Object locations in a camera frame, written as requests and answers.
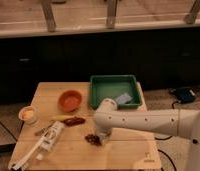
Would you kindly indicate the dark red grape bunch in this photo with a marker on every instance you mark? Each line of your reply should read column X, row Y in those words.
column 93, row 139

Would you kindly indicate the grey blue sponge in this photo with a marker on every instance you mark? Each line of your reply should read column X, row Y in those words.
column 123, row 98

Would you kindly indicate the green plastic tray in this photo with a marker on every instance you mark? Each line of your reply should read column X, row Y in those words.
column 113, row 86

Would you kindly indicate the wooden rail post middle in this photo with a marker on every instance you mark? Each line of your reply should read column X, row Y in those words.
column 111, row 13

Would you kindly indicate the orange red bowl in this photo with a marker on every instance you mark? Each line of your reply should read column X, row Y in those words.
column 69, row 101

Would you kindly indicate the white tube bottle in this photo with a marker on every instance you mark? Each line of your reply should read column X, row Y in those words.
column 49, row 139

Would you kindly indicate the black power adapter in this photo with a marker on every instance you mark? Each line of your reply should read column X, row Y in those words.
column 184, row 95

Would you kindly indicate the wooden rail post right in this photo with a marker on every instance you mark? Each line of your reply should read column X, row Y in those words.
column 192, row 14

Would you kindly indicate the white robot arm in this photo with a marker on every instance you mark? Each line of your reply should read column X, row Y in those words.
column 175, row 122

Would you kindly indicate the wooden rail post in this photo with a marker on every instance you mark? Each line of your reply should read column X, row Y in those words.
column 192, row 14
column 111, row 13

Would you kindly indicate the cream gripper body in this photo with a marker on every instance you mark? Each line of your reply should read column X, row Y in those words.
column 103, row 138

